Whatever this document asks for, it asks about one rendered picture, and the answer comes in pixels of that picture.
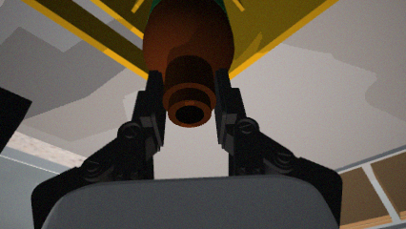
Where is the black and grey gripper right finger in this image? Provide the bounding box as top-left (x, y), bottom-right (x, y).
top-left (214, 69), bottom-right (343, 227)

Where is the yellow translucent crate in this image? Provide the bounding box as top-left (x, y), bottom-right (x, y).
top-left (69, 0), bottom-right (338, 80)

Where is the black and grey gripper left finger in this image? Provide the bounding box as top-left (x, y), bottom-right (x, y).
top-left (30, 71), bottom-right (167, 229)

